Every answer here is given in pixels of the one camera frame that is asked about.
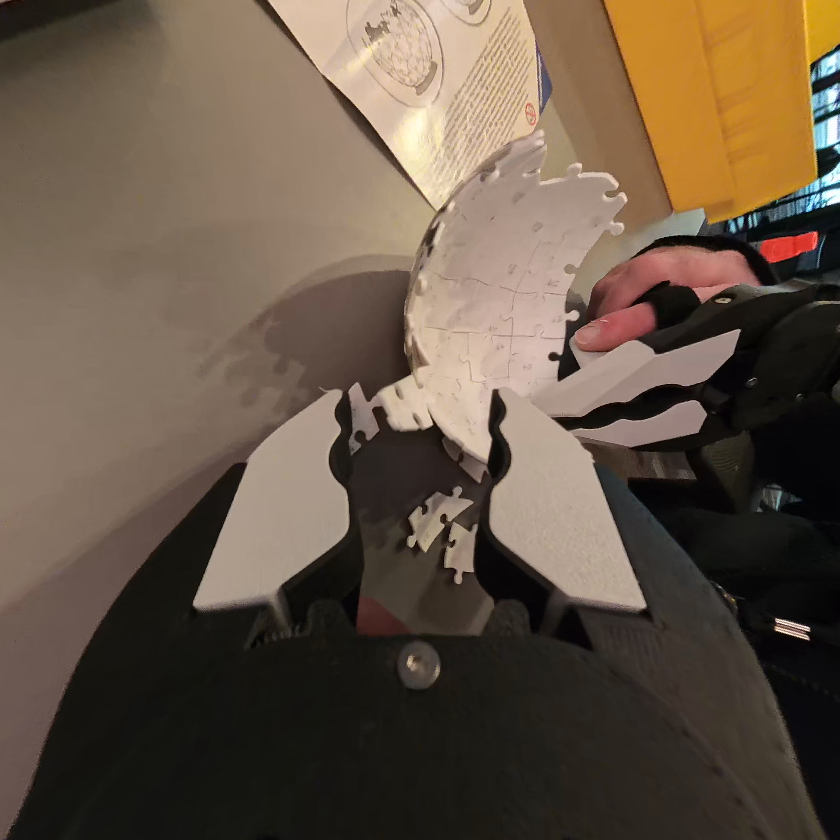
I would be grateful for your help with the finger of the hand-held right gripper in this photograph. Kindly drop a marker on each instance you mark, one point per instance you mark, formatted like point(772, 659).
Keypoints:
point(656, 425)
point(649, 367)

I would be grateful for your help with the orange object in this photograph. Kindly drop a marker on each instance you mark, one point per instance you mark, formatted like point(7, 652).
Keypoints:
point(787, 247)

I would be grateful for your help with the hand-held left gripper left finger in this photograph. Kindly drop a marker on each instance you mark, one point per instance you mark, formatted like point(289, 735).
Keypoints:
point(275, 512)

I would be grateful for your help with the person's right hand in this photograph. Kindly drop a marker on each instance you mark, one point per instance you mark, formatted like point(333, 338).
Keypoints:
point(663, 269)

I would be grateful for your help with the partly built puzzle ball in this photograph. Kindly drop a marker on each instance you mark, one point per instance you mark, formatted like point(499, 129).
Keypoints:
point(499, 295)

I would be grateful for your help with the yellow box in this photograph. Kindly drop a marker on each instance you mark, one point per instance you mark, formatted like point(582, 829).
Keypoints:
point(722, 98)

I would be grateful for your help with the printed instruction leaflet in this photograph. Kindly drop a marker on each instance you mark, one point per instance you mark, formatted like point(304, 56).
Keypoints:
point(407, 79)

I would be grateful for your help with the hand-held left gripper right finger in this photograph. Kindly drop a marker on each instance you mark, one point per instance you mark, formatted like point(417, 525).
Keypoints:
point(558, 518)

